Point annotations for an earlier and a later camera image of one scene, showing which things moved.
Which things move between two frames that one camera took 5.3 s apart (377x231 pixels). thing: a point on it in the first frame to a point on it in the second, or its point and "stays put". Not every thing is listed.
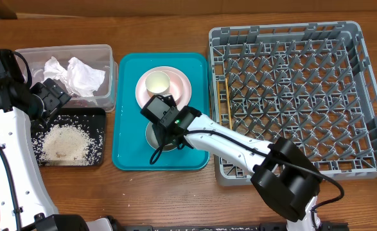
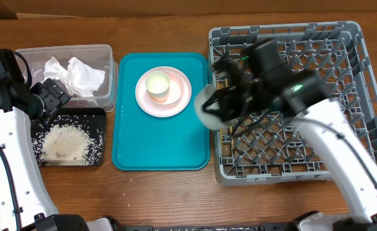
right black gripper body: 165,137 to 246,97
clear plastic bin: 87,74 stays put
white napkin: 79,79 stays put
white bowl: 152,139 to 209,120
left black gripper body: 48,101 stays put
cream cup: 157,83 stays put
